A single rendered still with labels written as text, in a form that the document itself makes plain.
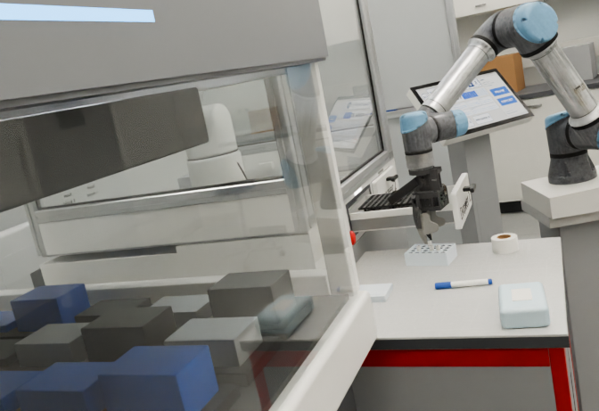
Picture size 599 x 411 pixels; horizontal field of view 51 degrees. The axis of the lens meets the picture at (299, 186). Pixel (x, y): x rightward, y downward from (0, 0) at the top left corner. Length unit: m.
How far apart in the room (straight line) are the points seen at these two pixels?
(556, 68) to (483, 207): 1.18
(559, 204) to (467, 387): 0.84
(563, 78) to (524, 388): 0.96
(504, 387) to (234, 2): 0.95
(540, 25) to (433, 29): 1.77
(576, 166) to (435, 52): 1.62
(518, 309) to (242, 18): 0.81
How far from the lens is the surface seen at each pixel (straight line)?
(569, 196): 2.09
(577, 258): 2.23
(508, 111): 3.00
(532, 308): 1.35
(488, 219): 3.05
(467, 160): 2.94
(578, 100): 2.03
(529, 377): 1.40
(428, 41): 3.64
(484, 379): 1.41
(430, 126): 1.71
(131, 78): 0.64
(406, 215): 1.91
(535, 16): 1.91
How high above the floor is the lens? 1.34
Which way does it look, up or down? 10 degrees down
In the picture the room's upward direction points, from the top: 11 degrees counter-clockwise
